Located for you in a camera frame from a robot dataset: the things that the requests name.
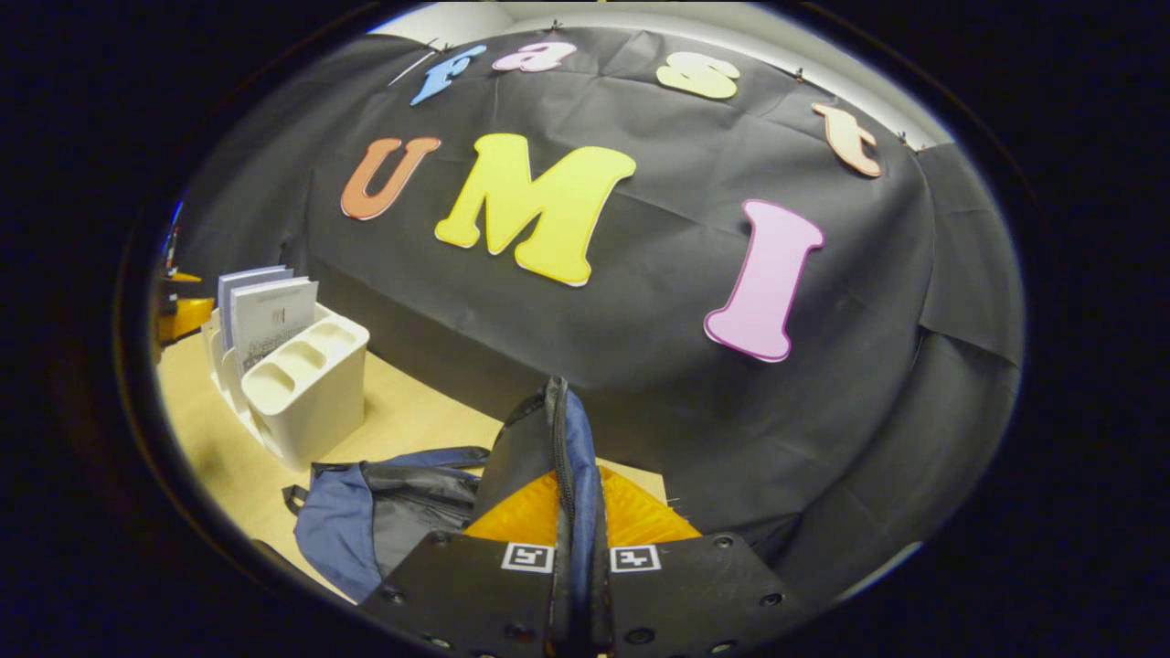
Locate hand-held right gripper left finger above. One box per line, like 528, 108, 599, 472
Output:
359, 469, 560, 658

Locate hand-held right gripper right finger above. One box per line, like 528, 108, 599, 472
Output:
599, 466, 810, 658

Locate pale white book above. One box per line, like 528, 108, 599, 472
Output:
230, 278, 320, 373

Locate blue schoolbag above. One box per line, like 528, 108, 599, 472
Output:
282, 375, 609, 658

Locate white plastic bookshelf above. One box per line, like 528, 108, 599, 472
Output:
203, 302, 371, 473

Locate black backdrop cloth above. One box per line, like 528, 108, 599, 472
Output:
178, 26, 1026, 604

